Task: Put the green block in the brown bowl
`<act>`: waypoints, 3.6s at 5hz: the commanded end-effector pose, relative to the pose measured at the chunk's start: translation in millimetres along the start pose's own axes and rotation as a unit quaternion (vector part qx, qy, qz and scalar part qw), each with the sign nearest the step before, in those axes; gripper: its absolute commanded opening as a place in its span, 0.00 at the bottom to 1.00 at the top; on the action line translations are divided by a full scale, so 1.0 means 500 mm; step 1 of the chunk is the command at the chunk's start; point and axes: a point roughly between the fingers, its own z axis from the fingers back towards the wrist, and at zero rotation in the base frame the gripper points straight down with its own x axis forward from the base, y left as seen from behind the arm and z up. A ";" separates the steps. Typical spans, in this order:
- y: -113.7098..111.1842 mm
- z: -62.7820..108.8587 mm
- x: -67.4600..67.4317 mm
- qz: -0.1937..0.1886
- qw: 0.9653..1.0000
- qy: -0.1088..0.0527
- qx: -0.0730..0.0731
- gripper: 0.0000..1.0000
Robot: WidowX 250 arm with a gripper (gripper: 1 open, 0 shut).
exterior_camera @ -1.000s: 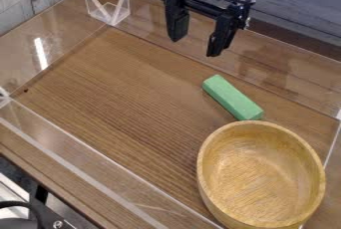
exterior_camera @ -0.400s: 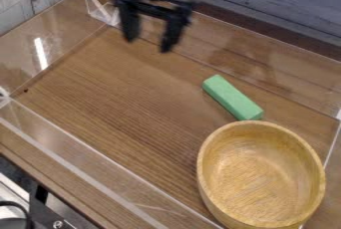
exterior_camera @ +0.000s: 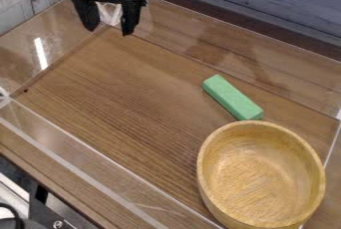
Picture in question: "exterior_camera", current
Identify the brown wooden bowl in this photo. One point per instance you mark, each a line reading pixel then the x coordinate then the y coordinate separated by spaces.
pixel 260 176

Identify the clear acrylic corner bracket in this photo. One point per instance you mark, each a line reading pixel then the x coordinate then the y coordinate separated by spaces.
pixel 112 13

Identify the green rectangular block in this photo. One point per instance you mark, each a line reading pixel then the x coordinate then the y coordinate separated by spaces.
pixel 233 100

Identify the clear acrylic tray wall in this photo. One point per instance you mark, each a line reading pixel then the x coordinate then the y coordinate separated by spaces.
pixel 114 197

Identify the black metal table bracket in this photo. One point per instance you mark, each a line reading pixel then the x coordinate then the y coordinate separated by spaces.
pixel 42 214

